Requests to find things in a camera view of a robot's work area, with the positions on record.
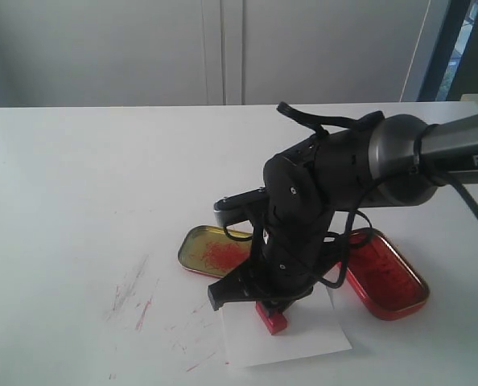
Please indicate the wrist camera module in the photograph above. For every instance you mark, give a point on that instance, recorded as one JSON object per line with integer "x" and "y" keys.
{"x": 239, "y": 208}

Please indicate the gold tin lid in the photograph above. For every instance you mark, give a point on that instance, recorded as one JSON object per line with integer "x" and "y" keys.
{"x": 207, "y": 250}

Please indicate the white cabinet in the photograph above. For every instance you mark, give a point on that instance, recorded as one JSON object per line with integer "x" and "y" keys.
{"x": 113, "y": 53}

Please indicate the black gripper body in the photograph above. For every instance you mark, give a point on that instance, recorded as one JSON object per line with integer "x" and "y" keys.
{"x": 289, "y": 257}

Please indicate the white paper sheet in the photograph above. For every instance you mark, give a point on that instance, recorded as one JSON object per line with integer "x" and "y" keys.
{"x": 313, "y": 329}

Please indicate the red ink pad tin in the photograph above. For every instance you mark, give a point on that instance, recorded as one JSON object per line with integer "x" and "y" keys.
{"x": 383, "y": 279}

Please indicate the red stamp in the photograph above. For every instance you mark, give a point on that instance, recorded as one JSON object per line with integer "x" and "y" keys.
{"x": 275, "y": 322}

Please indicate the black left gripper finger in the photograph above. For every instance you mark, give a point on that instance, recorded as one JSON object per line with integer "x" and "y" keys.
{"x": 240, "y": 285}

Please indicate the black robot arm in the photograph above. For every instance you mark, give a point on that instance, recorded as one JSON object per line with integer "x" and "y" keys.
{"x": 302, "y": 216}

